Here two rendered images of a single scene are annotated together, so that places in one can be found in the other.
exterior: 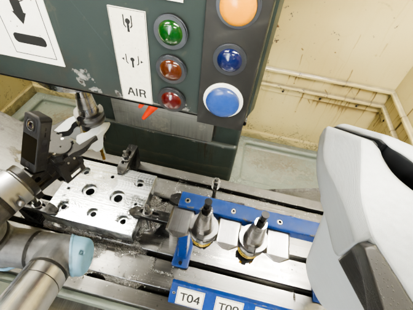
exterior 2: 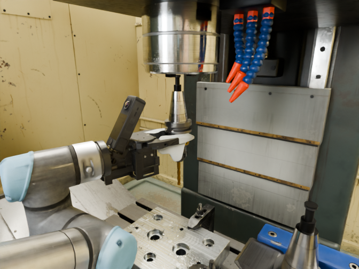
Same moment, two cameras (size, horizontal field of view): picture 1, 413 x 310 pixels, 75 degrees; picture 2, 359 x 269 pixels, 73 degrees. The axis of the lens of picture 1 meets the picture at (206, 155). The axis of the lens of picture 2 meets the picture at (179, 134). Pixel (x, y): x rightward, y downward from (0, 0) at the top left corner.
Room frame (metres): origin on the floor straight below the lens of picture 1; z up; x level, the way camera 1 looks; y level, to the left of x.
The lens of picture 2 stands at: (-0.03, -0.01, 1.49)
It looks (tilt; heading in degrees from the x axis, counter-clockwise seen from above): 17 degrees down; 31
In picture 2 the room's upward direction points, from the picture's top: straight up
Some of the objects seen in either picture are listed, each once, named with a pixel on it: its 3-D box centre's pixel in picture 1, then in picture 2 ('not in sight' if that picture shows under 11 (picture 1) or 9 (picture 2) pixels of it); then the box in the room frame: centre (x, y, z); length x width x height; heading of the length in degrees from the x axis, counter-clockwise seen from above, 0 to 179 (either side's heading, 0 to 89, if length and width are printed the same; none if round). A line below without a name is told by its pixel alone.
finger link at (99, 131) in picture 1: (96, 140); (177, 148); (0.41, 0.25, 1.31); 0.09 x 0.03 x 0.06; 142
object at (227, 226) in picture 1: (227, 234); not in sight; (0.27, -0.07, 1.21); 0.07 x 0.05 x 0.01; 173
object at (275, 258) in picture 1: (277, 246); not in sight; (0.26, -0.18, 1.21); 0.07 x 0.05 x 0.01; 173
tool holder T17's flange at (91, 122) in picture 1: (90, 115); (178, 125); (0.44, 0.27, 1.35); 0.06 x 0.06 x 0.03
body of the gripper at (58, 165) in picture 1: (48, 165); (127, 156); (0.33, 0.33, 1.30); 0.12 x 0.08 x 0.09; 156
